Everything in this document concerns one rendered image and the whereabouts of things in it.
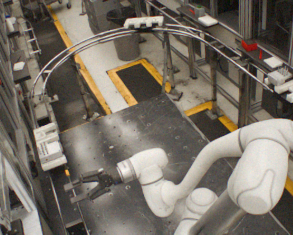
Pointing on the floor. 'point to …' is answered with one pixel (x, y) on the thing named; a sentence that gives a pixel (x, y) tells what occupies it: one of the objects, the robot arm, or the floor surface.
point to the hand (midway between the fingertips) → (73, 192)
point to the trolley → (39, 7)
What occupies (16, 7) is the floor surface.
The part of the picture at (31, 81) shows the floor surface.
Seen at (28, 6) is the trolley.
